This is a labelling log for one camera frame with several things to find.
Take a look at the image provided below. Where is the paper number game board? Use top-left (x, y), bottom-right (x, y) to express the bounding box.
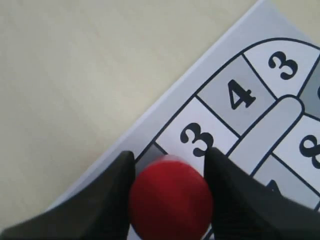
top-left (49, 0), bottom-right (320, 214)

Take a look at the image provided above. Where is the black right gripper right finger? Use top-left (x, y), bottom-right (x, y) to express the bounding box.
top-left (204, 147), bottom-right (320, 240)

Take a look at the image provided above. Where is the red cylinder game piece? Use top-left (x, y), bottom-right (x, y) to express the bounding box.
top-left (128, 155), bottom-right (214, 240)

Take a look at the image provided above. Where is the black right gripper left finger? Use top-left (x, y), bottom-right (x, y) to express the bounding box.
top-left (0, 151), bottom-right (136, 240)

